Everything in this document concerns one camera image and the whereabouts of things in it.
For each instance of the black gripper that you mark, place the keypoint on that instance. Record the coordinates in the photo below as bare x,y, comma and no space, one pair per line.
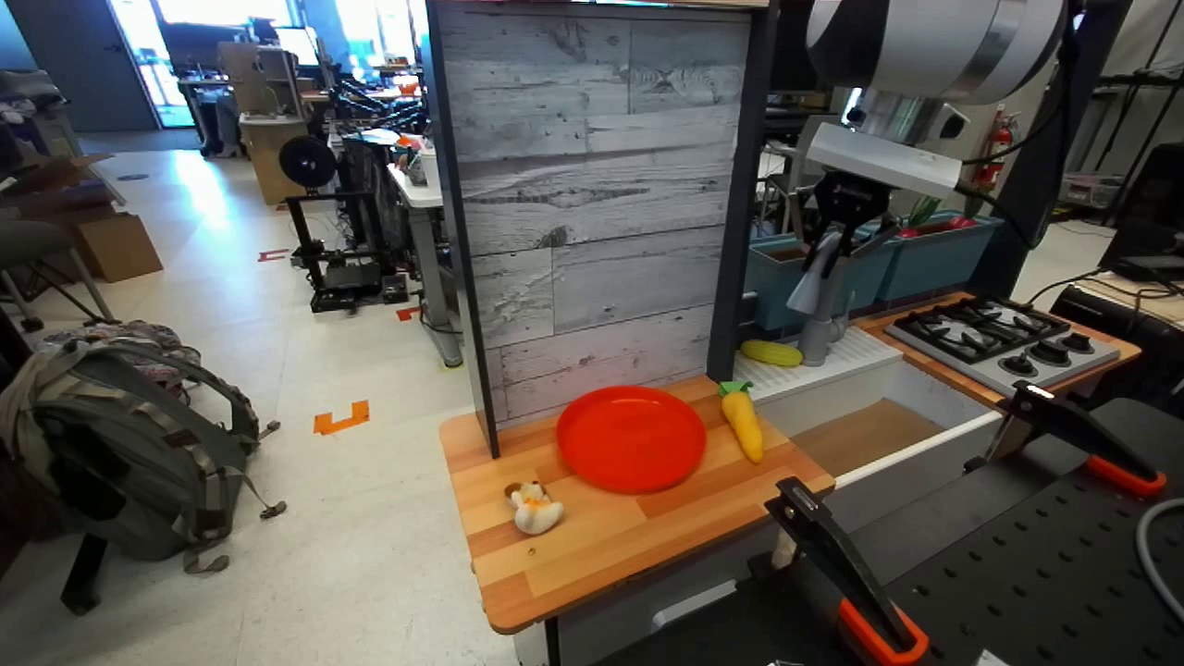
851,208

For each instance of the grey toy tap nozzle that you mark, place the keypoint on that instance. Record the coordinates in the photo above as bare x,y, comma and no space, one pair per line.
818,298

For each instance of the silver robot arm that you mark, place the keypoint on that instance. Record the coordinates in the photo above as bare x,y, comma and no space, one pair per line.
928,51

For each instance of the left blue storage bin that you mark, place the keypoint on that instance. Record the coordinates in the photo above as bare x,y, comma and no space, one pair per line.
776,269

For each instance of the blue storage bin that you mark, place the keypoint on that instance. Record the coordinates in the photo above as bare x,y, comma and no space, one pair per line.
935,262
776,269

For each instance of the right blue storage bin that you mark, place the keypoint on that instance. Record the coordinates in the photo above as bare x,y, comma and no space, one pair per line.
935,262

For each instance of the red fire extinguisher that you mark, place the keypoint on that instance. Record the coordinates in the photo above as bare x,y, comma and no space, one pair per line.
988,166

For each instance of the yellow toy banana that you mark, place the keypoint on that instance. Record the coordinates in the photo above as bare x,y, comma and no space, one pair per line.
773,353

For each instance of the white toy sink basin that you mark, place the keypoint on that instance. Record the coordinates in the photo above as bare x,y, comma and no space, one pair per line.
884,428

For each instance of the toy stove top burners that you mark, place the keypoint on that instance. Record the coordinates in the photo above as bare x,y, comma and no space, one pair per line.
1002,343

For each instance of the grey wood pattern back panel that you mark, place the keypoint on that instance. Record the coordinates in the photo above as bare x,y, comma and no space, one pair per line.
595,161

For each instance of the black orange clamp far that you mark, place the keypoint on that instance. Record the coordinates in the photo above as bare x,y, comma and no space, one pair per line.
1036,412

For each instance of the black orange clamp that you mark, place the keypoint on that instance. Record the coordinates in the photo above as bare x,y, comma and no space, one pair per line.
865,616
1036,412

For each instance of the red plastic plate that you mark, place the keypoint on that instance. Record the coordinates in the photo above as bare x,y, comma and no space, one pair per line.
632,439

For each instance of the black orange clamp near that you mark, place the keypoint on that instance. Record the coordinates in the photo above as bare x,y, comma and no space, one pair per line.
865,616

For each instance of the wooden toy kitchen counter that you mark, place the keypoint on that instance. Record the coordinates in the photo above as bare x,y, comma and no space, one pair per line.
605,537

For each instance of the black perforated mounting board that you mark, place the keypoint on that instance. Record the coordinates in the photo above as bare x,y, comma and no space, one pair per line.
1014,565

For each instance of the small white orange plush toy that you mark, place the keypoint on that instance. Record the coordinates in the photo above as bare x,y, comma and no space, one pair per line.
535,510

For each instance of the black equipment stand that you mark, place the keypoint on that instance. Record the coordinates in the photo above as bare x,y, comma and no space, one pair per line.
337,231

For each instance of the orange floor tape marker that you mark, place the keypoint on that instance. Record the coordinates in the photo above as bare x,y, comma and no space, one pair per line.
331,422

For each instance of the cardboard box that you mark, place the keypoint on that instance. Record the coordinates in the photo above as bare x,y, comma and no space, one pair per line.
116,246

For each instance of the grey backpack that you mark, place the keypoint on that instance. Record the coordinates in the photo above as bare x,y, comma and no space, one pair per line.
139,442

